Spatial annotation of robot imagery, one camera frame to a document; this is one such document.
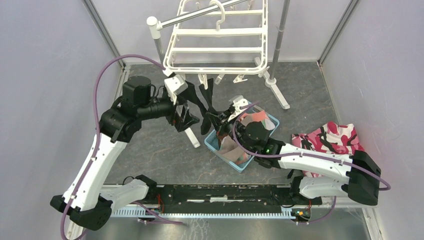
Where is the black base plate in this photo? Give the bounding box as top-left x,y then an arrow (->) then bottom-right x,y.
139,184 -> 323,214

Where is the salmon pink sock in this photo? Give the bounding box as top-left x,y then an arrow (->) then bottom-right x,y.
239,111 -> 276,131
234,153 -> 252,165

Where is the pink camouflage cloth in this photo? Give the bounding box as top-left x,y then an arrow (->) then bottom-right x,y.
291,121 -> 365,180

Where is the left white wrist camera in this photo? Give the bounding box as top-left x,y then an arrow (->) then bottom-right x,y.
162,68 -> 188,106

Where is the light blue plastic basket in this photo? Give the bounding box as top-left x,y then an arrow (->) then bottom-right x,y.
203,100 -> 281,174

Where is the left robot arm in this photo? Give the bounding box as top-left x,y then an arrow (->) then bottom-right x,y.
50,75 -> 200,231

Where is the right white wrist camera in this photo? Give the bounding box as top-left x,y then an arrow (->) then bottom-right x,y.
227,95 -> 249,122

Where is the black sock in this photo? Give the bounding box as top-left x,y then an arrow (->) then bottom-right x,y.
198,77 -> 220,136
179,81 -> 207,117

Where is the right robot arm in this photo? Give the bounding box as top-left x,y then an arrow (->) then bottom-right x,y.
206,110 -> 391,206

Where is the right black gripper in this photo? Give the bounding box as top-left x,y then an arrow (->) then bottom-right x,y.
206,108 -> 253,155

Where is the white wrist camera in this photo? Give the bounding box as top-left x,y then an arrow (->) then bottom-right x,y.
162,68 -> 188,106
227,95 -> 249,122

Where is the white sock drying rack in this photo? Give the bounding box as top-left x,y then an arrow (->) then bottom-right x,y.
146,0 -> 291,149

